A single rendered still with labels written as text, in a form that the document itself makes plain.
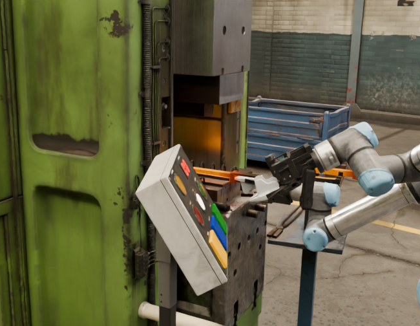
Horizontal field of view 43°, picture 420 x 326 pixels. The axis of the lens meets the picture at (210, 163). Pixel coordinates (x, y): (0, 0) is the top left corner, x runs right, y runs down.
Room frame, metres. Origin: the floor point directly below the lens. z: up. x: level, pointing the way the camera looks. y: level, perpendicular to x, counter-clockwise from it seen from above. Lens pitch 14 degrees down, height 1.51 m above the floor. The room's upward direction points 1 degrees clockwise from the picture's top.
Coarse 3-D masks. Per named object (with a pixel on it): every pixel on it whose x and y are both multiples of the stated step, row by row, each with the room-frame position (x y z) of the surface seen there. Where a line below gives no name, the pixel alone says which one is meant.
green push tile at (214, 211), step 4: (212, 204) 1.40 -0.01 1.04; (212, 208) 1.36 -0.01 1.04; (216, 208) 1.39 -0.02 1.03; (212, 212) 1.33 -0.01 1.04; (216, 212) 1.36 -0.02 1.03; (216, 216) 1.33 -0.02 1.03; (220, 216) 1.38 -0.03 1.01; (216, 220) 1.33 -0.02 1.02; (220, 220) 1.35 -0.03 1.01; (220, 224) 1.33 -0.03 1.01; (224, 224) 1.37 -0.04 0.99; (224, 228) 1.34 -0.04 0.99; (224, 232) 1.33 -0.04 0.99
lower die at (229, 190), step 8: (200, 176) 1.86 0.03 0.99; (208, 176) 1.85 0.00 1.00; (216, 176) 1.83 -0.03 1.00; (208, 184) 1.79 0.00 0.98; (216, 184) 1.77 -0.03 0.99; (224, 184) 1.77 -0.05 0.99; (232, 184) 1.83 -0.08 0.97; (208, 192) 1.74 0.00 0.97; (216, 192) 1.72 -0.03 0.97; (224, 192) 1.78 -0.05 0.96; (232, 192) 1.84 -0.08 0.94; (216, 200) 1.72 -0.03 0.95; (224, 200) 1.78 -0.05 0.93
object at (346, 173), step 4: (316, 168) 2.16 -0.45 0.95; (336, 168) 2.17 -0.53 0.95; (316, 172) 2.16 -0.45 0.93; (324, 172) 2.15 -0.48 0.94; (328, 172) 2.15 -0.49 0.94; (332, 172) 2.14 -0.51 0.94; (336, 172) 2.14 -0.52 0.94; (344, 172) 2.13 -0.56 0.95; (348, 172) 2.12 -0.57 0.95; (352, 172) 2.12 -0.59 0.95; (348, 176) 2.12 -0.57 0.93; (352, 176) 2.12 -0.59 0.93
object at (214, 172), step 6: (198, 168) 1.89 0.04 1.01; (204, 168) 1.90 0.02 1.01; (210, 174) 1.86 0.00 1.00; (216, 174) 1.85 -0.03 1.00; (222, 174) 1.84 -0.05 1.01; (228, 174) 1.83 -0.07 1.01; (234, 174) 1.81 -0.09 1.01; (240, 174) 1.80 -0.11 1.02; (246, 174) 1.80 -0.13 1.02; (252, 174) 1.81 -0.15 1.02; (234, 180) 1.81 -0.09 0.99
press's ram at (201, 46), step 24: (192, 0) 1.71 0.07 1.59; (216, 0) 1.69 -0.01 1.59; (240, 0) 1.85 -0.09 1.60; (192, 24) 1.71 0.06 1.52; (216, 24) 1.69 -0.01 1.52; (240, 24) 1.86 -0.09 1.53; (192, 48) 1.71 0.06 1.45; (216, 48) 1.70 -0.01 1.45; (240, 48) 1.86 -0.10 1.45; (192, 72) 1.71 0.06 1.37; (216, 72) 1.70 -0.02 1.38
